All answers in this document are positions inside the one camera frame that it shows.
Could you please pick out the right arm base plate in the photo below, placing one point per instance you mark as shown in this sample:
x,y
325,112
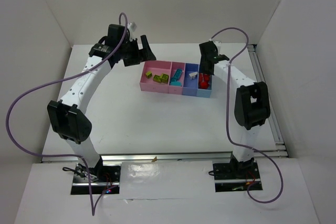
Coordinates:
x,y
226,180

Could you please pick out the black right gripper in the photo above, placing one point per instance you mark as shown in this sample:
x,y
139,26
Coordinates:
x,y
208,60

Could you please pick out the red sloped lego brick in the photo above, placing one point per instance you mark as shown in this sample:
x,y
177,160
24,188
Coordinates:
x,y
203,78

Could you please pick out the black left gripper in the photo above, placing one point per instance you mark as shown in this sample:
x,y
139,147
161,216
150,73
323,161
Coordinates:
x,y
134,54

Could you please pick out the lime square lego brick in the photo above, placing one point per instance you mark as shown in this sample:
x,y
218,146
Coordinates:
x,y
148,74

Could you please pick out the white lego brick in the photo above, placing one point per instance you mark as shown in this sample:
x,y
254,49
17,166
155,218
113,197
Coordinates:
x,y
193,75

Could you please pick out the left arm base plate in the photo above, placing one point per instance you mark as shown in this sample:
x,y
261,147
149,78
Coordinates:
x,y
108,180

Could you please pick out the red curved lego brick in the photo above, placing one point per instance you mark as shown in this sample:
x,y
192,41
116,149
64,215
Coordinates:
x,y
204,85

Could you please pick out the blue sorting container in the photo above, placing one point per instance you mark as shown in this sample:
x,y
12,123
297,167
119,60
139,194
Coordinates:
x,y
191,87

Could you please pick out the aluminium table rail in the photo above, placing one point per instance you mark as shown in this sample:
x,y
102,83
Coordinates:
x,y
160,157

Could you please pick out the teal oval lego piece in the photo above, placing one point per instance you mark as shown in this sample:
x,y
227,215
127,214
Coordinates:
x,y
176,83

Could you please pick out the long teal lego brick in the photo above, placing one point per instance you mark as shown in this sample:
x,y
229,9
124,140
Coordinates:
x,y
177,75

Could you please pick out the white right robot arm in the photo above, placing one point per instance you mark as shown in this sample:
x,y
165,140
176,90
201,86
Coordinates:
x,y
251,105

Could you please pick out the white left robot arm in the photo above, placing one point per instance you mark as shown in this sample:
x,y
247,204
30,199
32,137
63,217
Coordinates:
x,y
68,115

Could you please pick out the lime curved lego brick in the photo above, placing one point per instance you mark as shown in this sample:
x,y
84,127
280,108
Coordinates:
x,y
157,78

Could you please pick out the pink sorting container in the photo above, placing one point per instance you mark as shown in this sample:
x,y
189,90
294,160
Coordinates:
x,y
157,68

